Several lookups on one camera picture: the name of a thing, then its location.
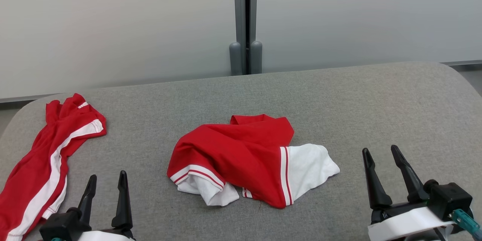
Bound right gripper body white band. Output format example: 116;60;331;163
367;198;476;241

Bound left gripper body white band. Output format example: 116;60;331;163
75;223;137;241

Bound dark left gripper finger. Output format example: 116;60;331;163
77;174;98;227
111;171;133;231

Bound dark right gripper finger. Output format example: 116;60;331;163
390;145;430;203
362;148;393;210

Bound red shorts with white stripe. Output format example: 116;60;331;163
0;93;107;241

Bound red and white polo shirt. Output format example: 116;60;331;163
167;114;340;209

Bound teal right camera connector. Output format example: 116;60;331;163
450;209;482;240

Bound grey wall base rail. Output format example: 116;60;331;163
0;93;66;104
440;60;482;67

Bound grey cylinder post foot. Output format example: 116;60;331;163
229;42;243;76
250;41;263;75

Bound grey metal window post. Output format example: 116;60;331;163
233;0;259;75

